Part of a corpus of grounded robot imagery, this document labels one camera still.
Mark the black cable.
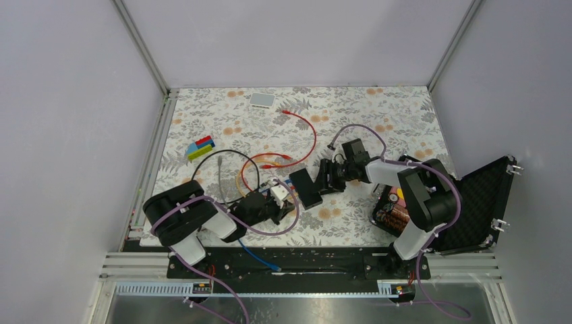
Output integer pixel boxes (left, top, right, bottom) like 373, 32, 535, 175
191, 149, 261, 193

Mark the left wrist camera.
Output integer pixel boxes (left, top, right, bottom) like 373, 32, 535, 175
269, 181, 293, 209

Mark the yellow cable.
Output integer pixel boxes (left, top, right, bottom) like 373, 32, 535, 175
235, 161, 283, 198

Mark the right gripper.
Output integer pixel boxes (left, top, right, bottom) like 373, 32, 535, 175
310, 158, 355, 196

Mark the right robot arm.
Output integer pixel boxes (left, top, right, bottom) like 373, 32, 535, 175
314, 139, 462, 278

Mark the grey ethernet cable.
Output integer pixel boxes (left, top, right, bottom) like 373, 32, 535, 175
217, 156, 229, 207

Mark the black network switch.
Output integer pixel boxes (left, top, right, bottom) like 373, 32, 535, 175
289, 168, 323, 210

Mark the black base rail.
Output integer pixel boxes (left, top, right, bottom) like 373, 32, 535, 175
195, 247, 431, 294

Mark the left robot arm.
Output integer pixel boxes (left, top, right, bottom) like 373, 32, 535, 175
142, 180, 300, 277

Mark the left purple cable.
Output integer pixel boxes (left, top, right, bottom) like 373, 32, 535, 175
149, 178, 301, 324

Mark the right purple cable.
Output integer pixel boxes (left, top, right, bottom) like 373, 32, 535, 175
327, 124, 472, 321

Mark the colourful toy brick stack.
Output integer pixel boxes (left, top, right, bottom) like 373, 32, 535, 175
185, 136, 215, 161

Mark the white small switch box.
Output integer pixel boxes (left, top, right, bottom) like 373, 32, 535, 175
249, 92, 276, 109

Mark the floral table mat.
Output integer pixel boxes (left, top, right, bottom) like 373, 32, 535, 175
139, 86, 457, 248

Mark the red ethernet cable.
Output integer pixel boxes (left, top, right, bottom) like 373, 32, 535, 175
240, 153, 293, 193
260, 109, 318, 169

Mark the purple cable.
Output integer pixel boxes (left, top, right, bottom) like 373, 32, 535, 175
149, 178, 301, 324
327, 124, 472, 321

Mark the black case with chips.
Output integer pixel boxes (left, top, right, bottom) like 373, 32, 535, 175
370, 155, 521, 255

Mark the blue ethernet cable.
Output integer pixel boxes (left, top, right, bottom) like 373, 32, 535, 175
237, 239, 283, 273

